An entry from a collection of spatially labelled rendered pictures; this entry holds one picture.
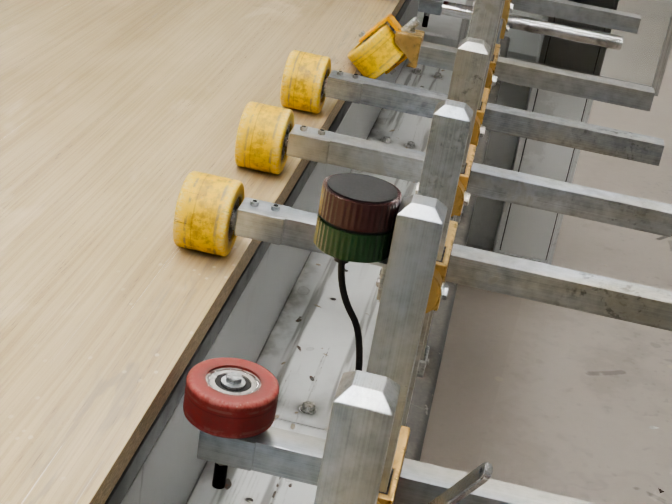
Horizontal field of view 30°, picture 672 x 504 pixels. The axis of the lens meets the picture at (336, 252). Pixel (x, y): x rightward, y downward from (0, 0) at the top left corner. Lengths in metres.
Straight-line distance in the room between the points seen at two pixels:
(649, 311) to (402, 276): 0.39
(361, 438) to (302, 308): 1.12
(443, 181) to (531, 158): 2.17
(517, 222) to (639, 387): 0.57
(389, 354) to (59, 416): 0.27
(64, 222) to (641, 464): 1.80
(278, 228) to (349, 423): 0.58
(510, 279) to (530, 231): 2.16
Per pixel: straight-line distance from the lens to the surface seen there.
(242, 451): 1.10
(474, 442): 2.77
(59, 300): 1.19
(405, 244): 0.93
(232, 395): 1.06
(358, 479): 0.73
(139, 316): 1.18
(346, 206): 0.92
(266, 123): 1.49
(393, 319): 0.96
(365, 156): 1.49
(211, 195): 1.27
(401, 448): 1.10
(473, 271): 1.26
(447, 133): 1.16
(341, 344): 1.75
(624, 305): 1.27
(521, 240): 3.43
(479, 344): 3.16
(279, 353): 1.71
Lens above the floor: 1.47
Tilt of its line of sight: 25 degrees down
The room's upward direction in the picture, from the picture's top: 10 degrees clockwise
